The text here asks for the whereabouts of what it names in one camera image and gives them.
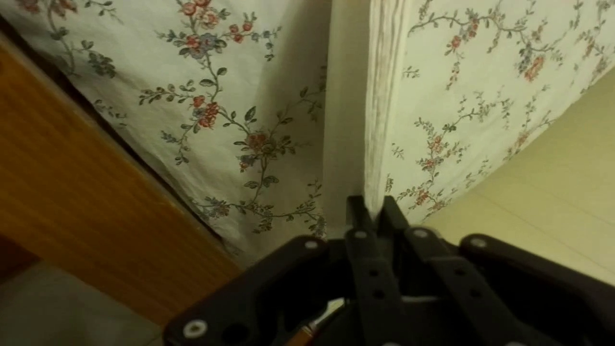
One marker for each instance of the orange and white small object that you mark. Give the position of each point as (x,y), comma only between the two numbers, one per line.
(307,333)

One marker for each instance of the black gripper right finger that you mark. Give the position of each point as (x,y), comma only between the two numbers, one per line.
(486,289)

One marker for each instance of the floral bed sheet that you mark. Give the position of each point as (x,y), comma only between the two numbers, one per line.
(255,78)

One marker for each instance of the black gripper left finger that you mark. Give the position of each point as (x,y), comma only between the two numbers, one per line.
(365,289)

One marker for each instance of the wooden board edge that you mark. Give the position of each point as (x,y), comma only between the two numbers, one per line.
(76,193)

